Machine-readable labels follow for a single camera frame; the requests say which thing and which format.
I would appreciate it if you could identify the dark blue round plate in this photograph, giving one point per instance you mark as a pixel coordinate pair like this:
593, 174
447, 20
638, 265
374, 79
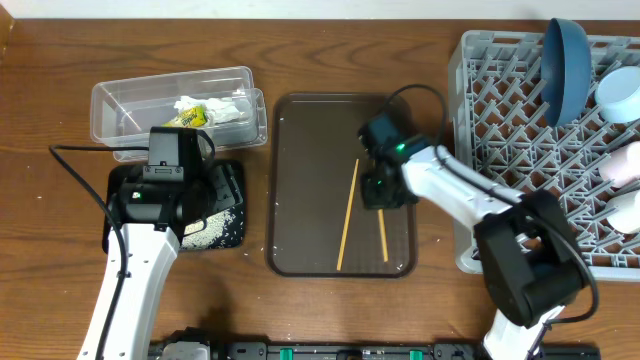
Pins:
566, 69

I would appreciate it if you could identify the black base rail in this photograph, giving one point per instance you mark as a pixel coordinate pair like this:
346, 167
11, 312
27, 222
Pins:
193, 343

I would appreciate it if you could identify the light blue bowl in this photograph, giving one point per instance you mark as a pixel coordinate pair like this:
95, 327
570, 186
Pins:
617, 95

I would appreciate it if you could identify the white cup green inside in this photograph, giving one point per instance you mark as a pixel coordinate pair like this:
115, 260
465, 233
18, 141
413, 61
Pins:
624, 213

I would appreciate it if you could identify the spilled white rice pile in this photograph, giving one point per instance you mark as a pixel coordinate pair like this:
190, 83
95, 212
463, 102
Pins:
206, 233

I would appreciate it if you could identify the clear plastic waste bin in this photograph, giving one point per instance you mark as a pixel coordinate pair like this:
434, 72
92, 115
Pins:
124, 111

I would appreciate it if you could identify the wooden chopstick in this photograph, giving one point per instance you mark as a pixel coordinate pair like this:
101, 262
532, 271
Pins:
383, 235
347, 217

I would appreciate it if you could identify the black plastic waste tray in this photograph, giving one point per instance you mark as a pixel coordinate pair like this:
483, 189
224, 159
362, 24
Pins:
235, 200

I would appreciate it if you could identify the yellow green snack wrapper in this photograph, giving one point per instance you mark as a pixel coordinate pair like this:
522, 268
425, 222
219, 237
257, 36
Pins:
194, 117

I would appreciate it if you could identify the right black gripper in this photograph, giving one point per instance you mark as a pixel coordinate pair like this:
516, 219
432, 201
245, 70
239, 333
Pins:
373, 199

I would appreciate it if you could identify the white cup pink inside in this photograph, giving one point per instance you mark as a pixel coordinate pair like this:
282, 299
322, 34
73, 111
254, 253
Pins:
622, 166

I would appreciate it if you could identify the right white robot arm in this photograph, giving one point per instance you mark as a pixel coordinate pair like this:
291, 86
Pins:
529, 257

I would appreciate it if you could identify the white paper napkin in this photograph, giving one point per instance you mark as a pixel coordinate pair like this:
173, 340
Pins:
217, 110

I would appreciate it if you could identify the grey dishwasher rack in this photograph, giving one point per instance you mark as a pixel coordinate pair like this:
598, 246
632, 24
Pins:
498, 115

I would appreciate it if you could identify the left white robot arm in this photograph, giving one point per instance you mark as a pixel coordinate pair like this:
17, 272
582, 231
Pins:
139, 261

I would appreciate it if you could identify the brown plastic serving tray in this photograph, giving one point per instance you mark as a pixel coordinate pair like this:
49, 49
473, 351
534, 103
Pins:
315, 145

